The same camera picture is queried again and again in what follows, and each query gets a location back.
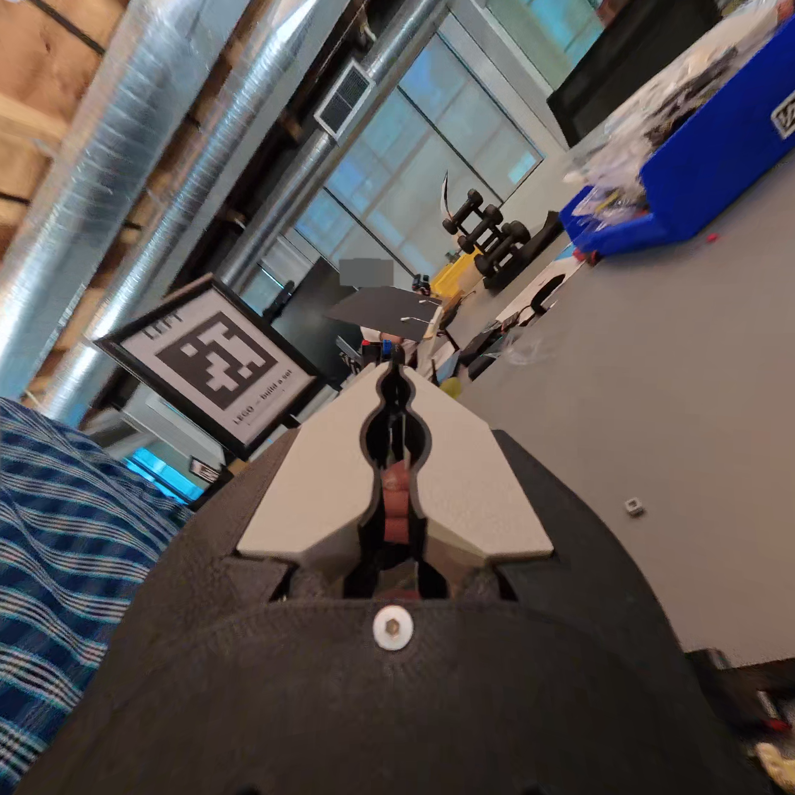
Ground glass window wall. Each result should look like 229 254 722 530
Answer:
236 31 547 324

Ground black flat panel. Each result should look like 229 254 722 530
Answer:
324 284 446 344

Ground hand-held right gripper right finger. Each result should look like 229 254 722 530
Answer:
395 361 555 600

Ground white vent grille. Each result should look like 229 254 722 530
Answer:
312 58 378 142

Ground silver insulated duct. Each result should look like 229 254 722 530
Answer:
37 0 373 429
0 0 255 398

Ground large black screen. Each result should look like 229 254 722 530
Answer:
545 0 728 150

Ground clear plastic bag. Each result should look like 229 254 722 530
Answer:
494 335 550 370

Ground rack of black dumbbells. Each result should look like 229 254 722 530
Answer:
441 188 532 278

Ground black monitor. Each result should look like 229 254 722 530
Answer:
270 258 349 386

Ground smooth metal round duct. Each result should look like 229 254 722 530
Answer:
217 0 449 296

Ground clear bags of toy parts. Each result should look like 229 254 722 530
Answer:
562 9 780 232

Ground blue storage bin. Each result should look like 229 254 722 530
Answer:
558 12 795 260

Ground yellow bin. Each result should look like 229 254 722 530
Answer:
430 247 487 300

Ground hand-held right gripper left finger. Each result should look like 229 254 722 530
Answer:
237 361 396 600

